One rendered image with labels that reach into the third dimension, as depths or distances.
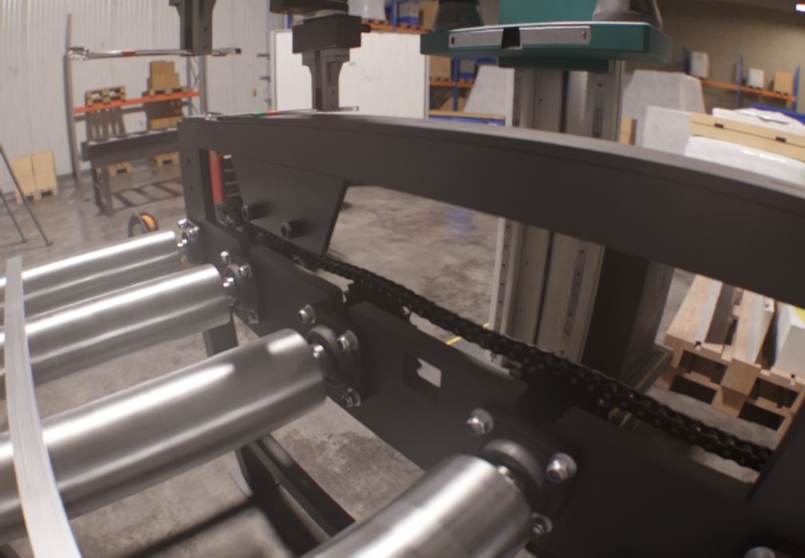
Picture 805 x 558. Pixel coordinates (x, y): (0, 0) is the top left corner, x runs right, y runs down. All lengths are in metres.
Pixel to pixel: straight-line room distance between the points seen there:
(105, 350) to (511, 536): 0.62
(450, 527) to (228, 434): 0.27
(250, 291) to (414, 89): 4.79
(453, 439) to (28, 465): 0.45
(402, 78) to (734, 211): 5.18
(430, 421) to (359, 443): 1.15
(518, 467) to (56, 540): 0.39
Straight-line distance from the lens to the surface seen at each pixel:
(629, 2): 0.93
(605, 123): 1.12
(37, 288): 1.01
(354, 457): 1.61
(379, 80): 5.28
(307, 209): 0.58
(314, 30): 0.71
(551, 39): 0.97
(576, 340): 1.28
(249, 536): 1.46
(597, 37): 0.92
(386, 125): 0.42
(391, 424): 0.59
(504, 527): 0.36
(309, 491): 1.10
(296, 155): 0.56
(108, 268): 1.01
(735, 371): 2.07
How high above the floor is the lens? 1.20
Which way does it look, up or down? 21 degrees down
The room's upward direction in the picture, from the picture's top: 1 degrees clockwise
